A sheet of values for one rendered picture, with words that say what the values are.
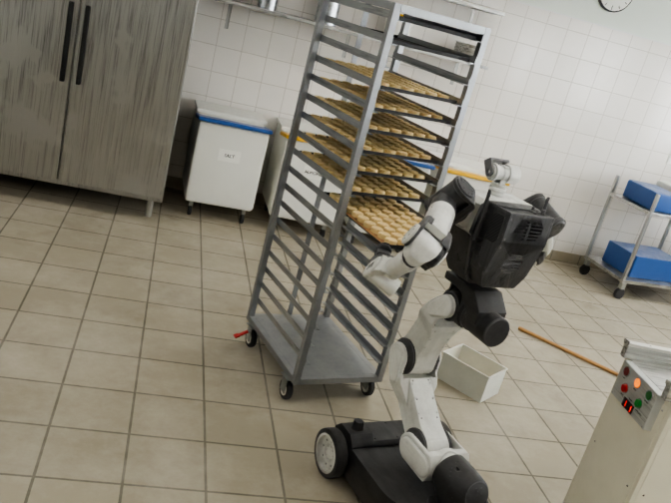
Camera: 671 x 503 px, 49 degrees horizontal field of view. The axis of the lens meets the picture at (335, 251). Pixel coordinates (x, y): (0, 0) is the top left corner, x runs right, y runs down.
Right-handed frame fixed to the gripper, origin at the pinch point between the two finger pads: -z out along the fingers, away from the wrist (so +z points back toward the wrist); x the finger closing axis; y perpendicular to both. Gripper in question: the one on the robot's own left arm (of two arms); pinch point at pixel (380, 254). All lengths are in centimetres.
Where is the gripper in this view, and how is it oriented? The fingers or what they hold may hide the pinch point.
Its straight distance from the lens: 267.3
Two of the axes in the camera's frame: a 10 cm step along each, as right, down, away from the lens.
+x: 2.5, -9.1, -3.2
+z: -0.6, 3.2, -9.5
